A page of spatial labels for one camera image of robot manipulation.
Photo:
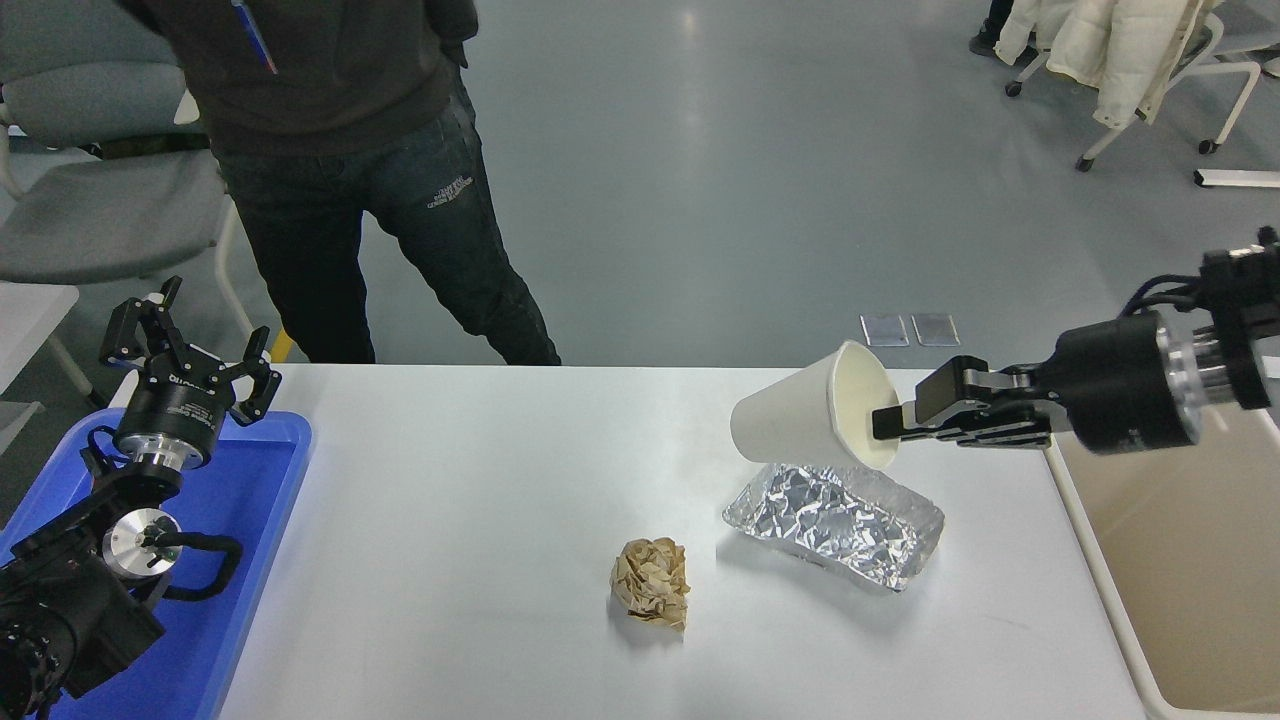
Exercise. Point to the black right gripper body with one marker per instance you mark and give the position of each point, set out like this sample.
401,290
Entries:
1115,385

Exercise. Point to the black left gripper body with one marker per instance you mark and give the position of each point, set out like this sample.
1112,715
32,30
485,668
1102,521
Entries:
175,410

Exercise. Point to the white paper cup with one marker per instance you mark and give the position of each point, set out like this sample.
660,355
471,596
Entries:
790,420

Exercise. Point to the silver foil tray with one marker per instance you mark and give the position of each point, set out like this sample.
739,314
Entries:
830,520

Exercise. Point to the tan paper ball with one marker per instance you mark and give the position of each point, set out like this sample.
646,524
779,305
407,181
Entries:
652,585

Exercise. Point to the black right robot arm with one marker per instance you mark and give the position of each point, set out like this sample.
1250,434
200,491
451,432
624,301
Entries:
1245,330

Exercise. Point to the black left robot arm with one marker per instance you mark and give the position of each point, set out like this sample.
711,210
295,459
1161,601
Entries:
60,610

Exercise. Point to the clear floor plate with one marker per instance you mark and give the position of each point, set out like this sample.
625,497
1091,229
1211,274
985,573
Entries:
884,329
935,328

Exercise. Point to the small white side table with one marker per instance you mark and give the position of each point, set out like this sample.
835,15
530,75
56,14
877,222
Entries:
30,320

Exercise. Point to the blue plastic tray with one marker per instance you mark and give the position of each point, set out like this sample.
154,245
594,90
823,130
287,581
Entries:
250,520

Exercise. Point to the grey office chair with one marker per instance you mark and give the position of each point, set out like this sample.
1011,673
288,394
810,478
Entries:
100,210

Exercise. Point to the large pale plastic bin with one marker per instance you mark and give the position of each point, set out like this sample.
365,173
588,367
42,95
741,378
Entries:
1180,580

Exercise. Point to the white metal floor bar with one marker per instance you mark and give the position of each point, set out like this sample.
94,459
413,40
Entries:
1240,178

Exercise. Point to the person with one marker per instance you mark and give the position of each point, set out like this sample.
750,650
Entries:
990,25
330,100

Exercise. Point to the cream white jacket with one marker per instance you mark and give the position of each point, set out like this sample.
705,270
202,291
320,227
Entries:
1110,50

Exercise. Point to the white frame chair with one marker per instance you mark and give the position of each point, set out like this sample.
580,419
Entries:
1235,70

